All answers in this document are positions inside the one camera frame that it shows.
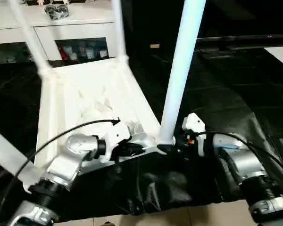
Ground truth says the white plastic table top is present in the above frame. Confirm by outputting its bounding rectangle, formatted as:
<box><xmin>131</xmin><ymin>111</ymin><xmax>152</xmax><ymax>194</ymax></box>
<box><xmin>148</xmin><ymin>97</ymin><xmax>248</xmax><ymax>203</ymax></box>
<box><xmin>22</xmin><ymin>57</ymin><xmax>178</xmax><ymax>194</ymax></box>

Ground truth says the white plastic table leg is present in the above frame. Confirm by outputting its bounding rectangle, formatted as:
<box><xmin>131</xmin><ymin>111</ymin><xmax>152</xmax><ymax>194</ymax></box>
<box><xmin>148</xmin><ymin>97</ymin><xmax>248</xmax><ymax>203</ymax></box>
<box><xmin>9</xmin><ymin>0</ymin><xmax>54</xmax><ymax>74</ymax></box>
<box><xmin>111</xmin><ymin>0</ymin><xmax>130</xmax><ymax>66</ymax></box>
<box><xmin>157</xmin><ymin>0</ymin><xmax>208</xmax><ymax>147</ymax></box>
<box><xmin>0</xmin><ymin>124</ymin><xmax>42</xmax><ymax>189</ymax></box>

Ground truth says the black mat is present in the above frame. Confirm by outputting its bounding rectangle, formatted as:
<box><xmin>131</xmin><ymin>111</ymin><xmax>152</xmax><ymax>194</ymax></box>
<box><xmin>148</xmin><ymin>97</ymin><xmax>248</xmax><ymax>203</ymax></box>
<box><xmin>0</xmin><ymin>47</ymin><xmax>283</xmax><ymax>223</ymax></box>

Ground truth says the red bottle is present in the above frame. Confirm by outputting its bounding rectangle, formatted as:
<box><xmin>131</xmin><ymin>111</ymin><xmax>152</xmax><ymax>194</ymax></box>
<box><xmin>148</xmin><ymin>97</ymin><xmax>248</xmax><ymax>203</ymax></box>
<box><xmin>58</xmin><ymin>46</ymin><xmax>69</xmax><ymax>61</ymax></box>

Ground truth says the flat white board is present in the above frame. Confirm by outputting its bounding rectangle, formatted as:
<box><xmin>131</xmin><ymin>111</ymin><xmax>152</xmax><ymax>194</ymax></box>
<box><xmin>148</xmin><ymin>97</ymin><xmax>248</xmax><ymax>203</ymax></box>
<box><xmin>264</xmin><ymin>47</ymin><xmax>283</xmax><ymax>72</ymax></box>

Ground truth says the white cabinet with glass doors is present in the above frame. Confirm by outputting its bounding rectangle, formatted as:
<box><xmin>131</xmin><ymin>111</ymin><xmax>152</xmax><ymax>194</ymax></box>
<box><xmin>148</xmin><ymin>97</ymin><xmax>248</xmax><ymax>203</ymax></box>
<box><xmin>0</xmin><ymin>0</ymin><xmax>117</xmax><ymax>65</ymax></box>

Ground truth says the dark object on cabinet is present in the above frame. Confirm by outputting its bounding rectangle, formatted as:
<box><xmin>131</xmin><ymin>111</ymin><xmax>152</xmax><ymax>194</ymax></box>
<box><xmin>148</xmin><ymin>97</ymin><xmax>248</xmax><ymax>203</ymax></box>
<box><xmin>44</xmin><ymin>4</ymin><xmax>70</xmax><ymax>21</ymax></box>

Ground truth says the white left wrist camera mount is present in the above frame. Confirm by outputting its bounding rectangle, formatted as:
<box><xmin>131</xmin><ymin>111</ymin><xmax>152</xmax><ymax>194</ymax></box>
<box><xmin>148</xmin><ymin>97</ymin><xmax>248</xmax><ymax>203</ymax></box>
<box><xmin>101</xmin><ymin>121</ymin><xmax>132</xmax><ymax>163</ymax></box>

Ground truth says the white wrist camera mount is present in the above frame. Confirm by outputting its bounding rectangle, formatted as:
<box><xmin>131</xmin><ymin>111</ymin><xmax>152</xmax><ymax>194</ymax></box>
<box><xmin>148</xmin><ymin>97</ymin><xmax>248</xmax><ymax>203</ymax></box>
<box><xmin>183</xmin><ymin>113</ymin><xmax>207</xmax><ymax>158</ymax></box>
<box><xmin>101</xmin><ymin>121</ymin><xmax>132</xmax><ymax>163</ymax></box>

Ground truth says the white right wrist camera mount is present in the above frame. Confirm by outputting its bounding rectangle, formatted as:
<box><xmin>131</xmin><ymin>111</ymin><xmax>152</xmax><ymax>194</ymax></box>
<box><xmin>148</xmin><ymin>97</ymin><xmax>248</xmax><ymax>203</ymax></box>
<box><xmin>183</xmin><ymin>113</ymin><xmax>207</xmax><ymax>158</ymax></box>

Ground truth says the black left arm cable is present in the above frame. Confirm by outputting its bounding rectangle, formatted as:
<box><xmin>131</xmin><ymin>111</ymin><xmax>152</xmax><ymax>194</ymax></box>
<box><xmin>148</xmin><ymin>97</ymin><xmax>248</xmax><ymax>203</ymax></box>
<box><xmin>0</xmin><ymin>119</ymin><xmax>121</xmax><ymax>213</ymax></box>

